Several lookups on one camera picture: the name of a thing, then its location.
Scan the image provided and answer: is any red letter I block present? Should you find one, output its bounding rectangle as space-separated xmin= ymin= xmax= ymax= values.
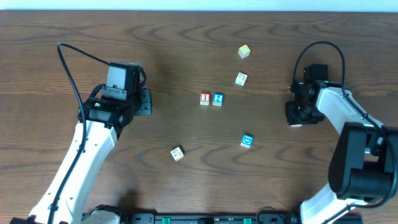
xmin=200 ymin=93 xmax=211 ymax=106

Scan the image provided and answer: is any plain engraved wooden block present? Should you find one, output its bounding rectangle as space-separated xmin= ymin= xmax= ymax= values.
xmin=235 ymin=72 xmax=248 ymax=86

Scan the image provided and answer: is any blue number 2 block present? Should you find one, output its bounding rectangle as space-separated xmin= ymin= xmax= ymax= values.
xmin=213 ymin=93 xmax=224 ymax=106

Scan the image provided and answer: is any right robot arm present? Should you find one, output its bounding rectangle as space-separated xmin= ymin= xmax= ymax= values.
xmin=285 ymin=63 xmax=397 ymax=223

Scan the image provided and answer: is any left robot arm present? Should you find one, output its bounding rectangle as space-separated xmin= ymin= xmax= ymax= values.
xmin=11 ymin=62 xmax=152 ymax=223

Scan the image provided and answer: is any blue picture wooden block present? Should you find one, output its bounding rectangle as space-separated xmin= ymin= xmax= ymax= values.
xmin=240 ymin=134 xmax=254 ymax=148

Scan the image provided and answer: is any plain tilted wooden block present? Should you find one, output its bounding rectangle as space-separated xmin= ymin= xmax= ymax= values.
xmin=170 ymin=147 xmax=184 ymax=161

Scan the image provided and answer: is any yellow top wooden block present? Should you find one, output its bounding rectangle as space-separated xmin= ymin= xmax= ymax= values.
xmin=238 ymin=44 xmax=251 ymax=58

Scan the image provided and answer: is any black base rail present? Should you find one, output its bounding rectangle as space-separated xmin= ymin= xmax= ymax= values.
xmin=81 ymin=204 xmax=363 ymax=224

